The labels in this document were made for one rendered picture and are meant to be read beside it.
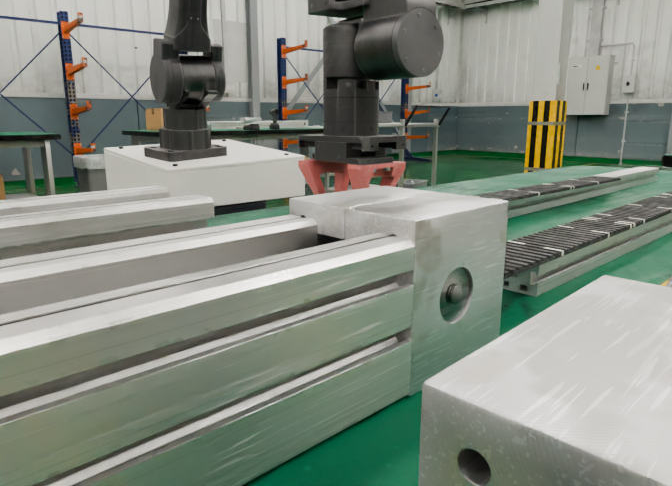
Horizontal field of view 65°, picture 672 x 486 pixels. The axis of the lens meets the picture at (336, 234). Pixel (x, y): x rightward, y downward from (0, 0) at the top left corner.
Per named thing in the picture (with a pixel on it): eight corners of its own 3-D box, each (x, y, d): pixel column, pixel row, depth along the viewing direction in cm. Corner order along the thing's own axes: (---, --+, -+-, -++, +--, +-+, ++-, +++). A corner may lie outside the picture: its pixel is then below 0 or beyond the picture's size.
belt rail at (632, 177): (638, 179, 124) (639, 166, 123) (657, 180, 121) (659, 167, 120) (341, 247, 60) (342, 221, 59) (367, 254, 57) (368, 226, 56)
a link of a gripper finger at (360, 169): (361, 241, 52) (362, 143, 49) (313, 230, 57) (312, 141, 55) (406, 231, 56) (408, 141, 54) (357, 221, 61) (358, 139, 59)
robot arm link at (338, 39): (356, 24, 57) (311, 19, 53) (400, 15, 51) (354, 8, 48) (355, 91, 58) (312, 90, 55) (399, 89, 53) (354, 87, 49)
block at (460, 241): (360, 299, 43) (361, 182, 41) (499, 347, 34) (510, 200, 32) (269, 330, 37) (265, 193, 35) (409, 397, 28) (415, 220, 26)
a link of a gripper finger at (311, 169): (342, 237, 53) (342, 142, 51) (297, 226, 58) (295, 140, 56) (387, 227, 58) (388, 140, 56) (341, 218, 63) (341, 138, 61)
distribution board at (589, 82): (562, 160, 1130) (572, 48, 1081) (627, 164, 1037) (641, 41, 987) (555, 161, 1112) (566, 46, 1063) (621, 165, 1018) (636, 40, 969)
